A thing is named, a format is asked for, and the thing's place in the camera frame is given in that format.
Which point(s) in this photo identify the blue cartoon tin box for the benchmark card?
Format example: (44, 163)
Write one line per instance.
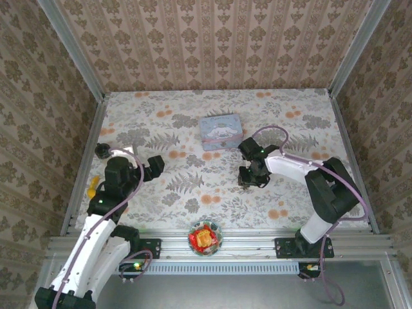
(220, 128)

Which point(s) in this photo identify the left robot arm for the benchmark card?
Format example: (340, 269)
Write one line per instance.
(93, 251)

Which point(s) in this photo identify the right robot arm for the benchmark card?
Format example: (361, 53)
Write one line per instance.
(289, 167)

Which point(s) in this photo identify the yellow banana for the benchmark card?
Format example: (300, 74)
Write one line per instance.
(93, 188)

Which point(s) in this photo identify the clear jar with black lid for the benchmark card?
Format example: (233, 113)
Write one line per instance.
(102, 150)

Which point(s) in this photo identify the floral tablecloth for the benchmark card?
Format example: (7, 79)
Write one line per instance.
(209, 199)

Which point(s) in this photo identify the pink elastic band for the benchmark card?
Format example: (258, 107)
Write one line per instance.
(222, 139)

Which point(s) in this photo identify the orange snack packet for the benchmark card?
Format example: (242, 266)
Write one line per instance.
(205, 239)

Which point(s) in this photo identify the red snack packet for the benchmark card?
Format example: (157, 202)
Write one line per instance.
(194, 239)

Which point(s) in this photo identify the patterned bowl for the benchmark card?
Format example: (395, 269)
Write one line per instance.
(206, 252)

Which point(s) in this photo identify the grey metal panel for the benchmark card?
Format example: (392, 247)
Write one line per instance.
(209, 293)

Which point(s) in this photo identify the aluminium side rail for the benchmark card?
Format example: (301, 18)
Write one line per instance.
(351, 145)
(87, 145)

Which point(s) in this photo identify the aluminium frame rail with mounts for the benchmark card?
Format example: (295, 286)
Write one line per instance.
(251, 244)

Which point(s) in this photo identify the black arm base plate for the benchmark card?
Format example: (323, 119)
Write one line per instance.
(151, 249)
(286, 248)

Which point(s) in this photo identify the aluminium frame post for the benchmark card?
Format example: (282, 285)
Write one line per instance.
(71, 48)
(40, 277)
(357, 48)

